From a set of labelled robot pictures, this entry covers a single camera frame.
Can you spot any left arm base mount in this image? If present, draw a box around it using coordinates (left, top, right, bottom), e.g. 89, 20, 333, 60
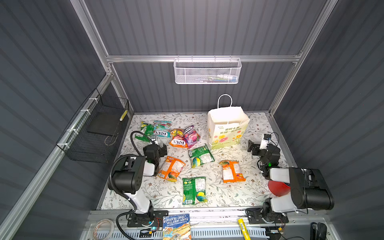
127, 211, 169, 228

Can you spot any black wire basket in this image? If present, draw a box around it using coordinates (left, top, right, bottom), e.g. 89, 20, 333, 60
57, 90, 130, 164

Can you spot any yellow marker tube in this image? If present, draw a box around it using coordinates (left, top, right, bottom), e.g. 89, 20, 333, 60
238, 219, 251, 240

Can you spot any paperback book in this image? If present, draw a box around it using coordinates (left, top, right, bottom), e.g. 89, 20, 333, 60
163, 214, 192, 240

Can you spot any white wire mesh basket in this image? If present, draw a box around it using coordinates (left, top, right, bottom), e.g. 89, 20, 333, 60
173, 57, 242, 85

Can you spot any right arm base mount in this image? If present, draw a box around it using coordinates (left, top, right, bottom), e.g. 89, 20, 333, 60
245, 208, 289, 224

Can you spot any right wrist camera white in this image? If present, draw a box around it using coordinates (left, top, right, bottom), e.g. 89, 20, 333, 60
260, 134, 272, 150

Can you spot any black pad in basket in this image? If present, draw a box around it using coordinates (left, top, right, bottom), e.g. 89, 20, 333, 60
87, 113, 121, 137

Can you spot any green snack bag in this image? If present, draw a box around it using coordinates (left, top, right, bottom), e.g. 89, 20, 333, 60
135, 122, 154, 142
188, 144, 215, 168
182, 177, 208, 205

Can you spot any green snack bag front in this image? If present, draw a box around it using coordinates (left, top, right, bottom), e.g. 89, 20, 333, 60
182, 177, 208, 205

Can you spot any teal Fox's mint cherry bag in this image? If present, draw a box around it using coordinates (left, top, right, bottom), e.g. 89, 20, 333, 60
154, 121, 172, 138

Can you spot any orange snack bag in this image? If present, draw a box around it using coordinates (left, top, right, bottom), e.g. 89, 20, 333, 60
220, 161, 246, 184
157, 156, 186, 182

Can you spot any orange Fox's fruit candy bag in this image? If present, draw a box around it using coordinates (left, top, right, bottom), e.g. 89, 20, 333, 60
170, 129, 188, 149

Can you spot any black device bottom right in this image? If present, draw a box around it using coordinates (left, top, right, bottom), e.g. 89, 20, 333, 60
310, 222, 327, 240

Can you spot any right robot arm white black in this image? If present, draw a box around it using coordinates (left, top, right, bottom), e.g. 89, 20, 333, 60
247, 139, 335, 216

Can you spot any purple Fox's candy bag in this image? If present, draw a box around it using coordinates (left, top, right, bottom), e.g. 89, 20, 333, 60
184, 125, 201, 148

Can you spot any yellow item in black basket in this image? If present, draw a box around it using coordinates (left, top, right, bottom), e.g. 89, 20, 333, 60
120, 110, 128, 122

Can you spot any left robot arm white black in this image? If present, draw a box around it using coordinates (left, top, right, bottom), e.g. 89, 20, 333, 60
108, 144, 168, 218

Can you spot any red pencil cup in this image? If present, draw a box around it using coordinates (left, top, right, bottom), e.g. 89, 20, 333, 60
268, 180, 291, 197

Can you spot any white paper bag floral print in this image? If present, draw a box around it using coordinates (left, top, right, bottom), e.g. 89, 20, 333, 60
207, 100, 250, 150

